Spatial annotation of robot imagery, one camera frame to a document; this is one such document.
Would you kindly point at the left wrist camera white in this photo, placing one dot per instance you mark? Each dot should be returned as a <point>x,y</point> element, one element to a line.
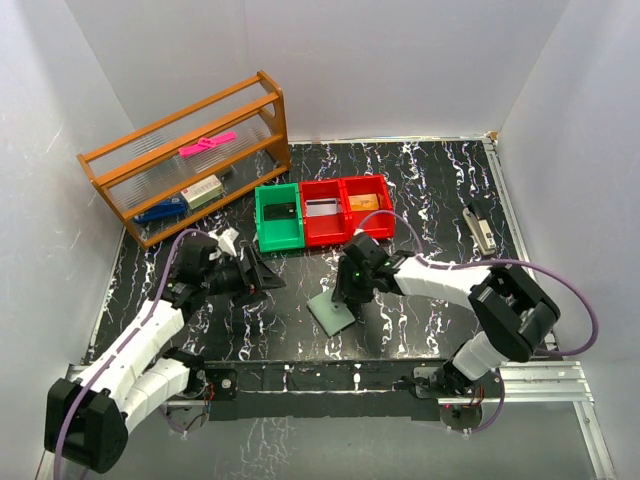
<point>226,240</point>

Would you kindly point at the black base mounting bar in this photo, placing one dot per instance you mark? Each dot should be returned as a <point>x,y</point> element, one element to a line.
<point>335,389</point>

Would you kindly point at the orange card in bin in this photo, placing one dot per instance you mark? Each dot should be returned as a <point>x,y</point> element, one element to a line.
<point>364,202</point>

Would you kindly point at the red plastic bin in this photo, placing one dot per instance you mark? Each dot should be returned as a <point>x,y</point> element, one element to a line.
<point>381,226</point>
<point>325,230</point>

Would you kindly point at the black card in bin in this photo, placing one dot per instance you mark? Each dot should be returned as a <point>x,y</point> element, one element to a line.
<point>280,211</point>

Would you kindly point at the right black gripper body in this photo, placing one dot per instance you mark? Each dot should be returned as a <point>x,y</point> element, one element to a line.
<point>351,276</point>

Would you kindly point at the green plastic bin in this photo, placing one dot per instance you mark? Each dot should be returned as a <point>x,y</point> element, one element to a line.
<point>279,221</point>

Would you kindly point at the middle red plastic bin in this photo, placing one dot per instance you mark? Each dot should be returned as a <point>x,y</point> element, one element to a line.
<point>325,230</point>

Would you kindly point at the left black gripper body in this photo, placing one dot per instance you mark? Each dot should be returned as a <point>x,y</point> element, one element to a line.
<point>229,278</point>

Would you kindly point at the black grey stapler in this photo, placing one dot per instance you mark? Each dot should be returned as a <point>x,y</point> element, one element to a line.
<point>477,221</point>

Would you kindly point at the green card holder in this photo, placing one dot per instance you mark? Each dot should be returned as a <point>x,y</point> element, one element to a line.
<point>332,316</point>

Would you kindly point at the right red plastic bin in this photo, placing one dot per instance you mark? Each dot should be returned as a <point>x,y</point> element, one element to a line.
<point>381,226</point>

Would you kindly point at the white red box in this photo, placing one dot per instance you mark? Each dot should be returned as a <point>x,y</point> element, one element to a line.
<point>202,192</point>

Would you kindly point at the grey card in bin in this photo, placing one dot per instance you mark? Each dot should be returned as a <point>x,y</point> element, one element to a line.
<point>322,207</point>

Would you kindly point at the blue stapler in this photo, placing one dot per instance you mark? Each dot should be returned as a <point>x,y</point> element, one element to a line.
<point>172,206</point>

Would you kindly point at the wooden shelf rack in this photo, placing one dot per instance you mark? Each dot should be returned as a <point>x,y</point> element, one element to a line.
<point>143,168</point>

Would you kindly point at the pink plastic clip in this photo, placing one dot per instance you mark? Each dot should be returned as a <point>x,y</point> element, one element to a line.
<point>206,143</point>

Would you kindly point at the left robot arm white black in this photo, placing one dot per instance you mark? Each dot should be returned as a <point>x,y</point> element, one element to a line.
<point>89,419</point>

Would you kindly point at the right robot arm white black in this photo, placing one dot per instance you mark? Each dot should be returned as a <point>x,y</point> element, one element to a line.
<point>514,312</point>

